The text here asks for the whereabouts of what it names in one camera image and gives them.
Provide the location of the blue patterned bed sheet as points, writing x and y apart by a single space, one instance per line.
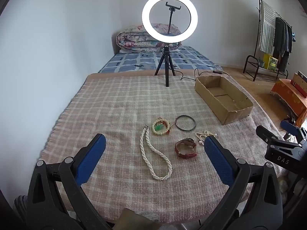
134 62

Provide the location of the yellow box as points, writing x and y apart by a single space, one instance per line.
271 62

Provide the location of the black tripod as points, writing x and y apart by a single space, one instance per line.
166 71

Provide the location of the pink plaid blanket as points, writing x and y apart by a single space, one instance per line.
108 105

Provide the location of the olive cloth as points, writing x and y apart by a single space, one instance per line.
136 220

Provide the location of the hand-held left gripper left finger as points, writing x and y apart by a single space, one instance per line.
92 158

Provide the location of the dark hanging clothes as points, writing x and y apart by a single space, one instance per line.
280 40

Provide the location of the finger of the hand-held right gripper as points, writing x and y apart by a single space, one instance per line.
266 134
291 127

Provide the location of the black clothes rack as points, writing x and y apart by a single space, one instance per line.
258 9

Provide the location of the black phone holder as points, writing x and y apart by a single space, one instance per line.
170 19

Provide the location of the orange cloth covered stool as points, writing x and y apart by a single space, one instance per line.
290 93

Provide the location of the brown leather wristwatch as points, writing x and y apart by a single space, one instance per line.
187 155

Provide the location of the cardboard box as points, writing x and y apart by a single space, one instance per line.
239 117

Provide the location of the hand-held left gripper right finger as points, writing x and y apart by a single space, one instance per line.
217 158

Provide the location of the striped towel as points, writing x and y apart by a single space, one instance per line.
267 28

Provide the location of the black bangle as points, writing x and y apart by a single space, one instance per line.
175 122

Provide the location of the folded floral quilt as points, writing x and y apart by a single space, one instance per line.
129 40

